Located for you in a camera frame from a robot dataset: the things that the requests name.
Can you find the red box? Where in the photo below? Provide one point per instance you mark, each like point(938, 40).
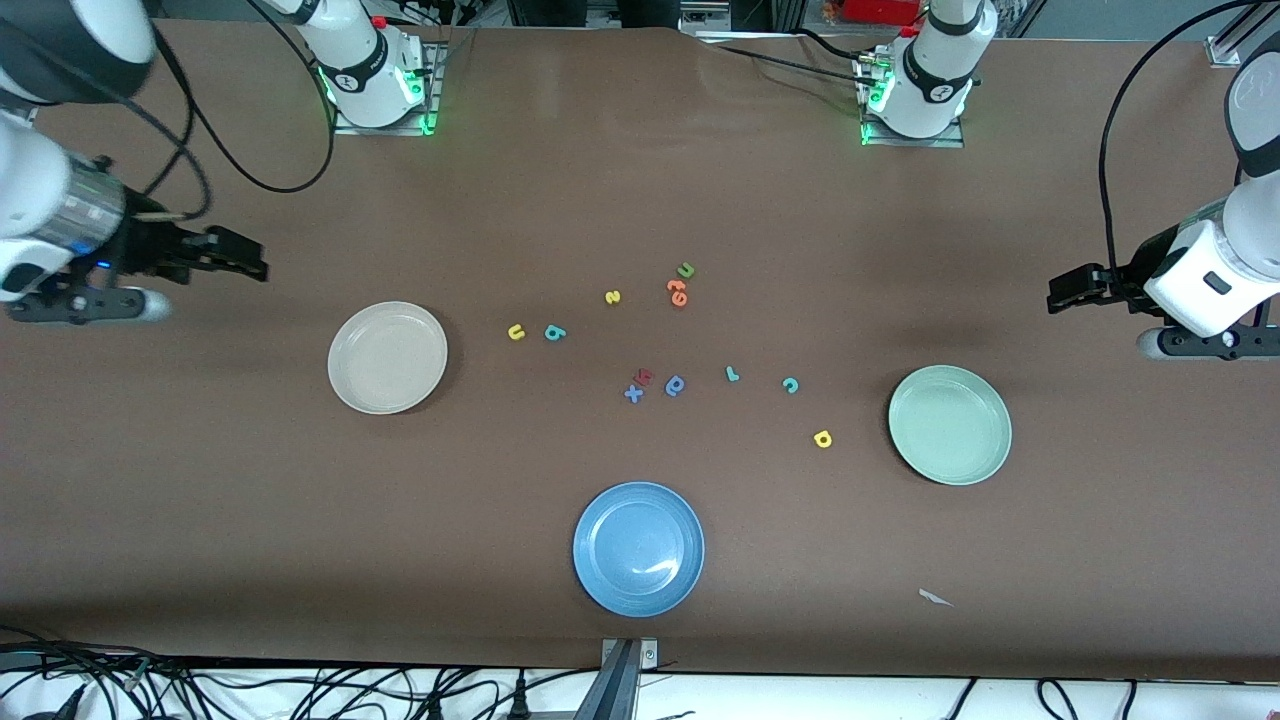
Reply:
point(880, 10)

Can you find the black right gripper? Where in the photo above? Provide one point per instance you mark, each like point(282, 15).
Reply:
point(148, 246)

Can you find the blue round plate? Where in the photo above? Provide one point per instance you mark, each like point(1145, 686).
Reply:
point(638, 549)

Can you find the pale green round plate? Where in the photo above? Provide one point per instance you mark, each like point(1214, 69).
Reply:
point(950, 425)

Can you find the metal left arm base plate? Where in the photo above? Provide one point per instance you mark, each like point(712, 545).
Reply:
point(950, 141)

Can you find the white paper scrap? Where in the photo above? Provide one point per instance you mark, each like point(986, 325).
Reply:
point(935, 598)

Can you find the metal table edge bracket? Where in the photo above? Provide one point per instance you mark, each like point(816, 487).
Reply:
point(625, 665)

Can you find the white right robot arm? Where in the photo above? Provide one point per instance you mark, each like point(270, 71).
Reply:
point(365, 70)

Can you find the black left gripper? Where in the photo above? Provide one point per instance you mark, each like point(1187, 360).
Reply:
point(1126, 278)

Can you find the black power plug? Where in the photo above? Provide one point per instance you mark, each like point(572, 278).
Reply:
point(519, 706)
point(437, 709)

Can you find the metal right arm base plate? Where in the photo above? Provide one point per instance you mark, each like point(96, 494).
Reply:
point(350, 127)

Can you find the aluminium frame profile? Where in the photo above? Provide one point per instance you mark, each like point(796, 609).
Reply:
point(1228, 45)

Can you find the brown table mat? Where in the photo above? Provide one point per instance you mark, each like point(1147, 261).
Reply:
point(200, 500)

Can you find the beige round plate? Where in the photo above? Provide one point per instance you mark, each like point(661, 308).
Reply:
point(388, 358)

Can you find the blue foam letter a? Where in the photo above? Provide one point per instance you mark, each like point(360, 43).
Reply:
point(682, 388)

